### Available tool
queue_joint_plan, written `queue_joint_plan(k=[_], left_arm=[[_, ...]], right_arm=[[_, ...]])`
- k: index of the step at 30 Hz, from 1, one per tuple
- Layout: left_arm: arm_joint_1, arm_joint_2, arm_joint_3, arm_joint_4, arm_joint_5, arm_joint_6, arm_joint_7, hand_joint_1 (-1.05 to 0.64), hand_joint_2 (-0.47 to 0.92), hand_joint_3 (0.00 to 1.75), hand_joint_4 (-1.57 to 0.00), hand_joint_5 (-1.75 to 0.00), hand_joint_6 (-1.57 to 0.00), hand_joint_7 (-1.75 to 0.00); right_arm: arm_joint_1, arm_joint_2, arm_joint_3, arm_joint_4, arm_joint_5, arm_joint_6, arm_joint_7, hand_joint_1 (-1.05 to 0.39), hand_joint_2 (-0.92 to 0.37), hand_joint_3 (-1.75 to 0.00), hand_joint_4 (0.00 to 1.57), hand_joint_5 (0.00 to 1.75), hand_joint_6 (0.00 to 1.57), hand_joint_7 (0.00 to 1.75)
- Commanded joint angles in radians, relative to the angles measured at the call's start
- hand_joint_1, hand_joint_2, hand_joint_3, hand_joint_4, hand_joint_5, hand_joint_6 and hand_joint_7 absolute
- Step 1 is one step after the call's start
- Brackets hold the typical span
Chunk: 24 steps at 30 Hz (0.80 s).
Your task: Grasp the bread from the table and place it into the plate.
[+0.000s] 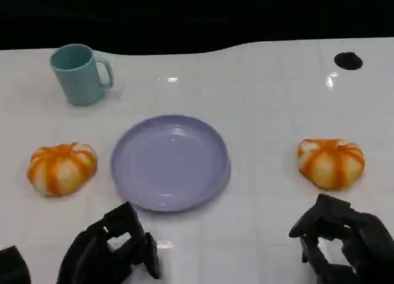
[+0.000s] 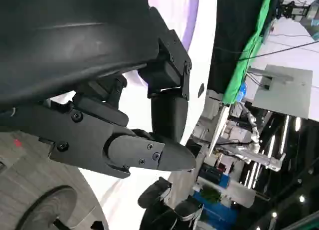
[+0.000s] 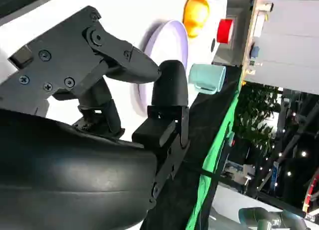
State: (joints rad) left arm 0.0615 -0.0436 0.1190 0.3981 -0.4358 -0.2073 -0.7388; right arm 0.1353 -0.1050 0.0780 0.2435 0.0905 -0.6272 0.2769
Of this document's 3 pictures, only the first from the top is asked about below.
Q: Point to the orange and white bread roll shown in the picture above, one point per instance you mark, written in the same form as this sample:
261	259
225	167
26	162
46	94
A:
331	164
61	168

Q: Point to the lilac plate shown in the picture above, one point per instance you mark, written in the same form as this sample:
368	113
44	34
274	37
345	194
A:
169	164

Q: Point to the pale green mug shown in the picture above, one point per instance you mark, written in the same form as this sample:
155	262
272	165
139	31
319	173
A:
79	77

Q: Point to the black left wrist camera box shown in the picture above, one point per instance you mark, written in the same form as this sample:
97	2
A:
13	267

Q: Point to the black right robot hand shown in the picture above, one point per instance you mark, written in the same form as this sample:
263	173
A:
366	234

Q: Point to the black round table grommet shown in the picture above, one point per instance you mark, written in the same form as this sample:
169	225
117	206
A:
348	61

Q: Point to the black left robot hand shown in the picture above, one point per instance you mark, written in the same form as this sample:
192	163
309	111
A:
83	256

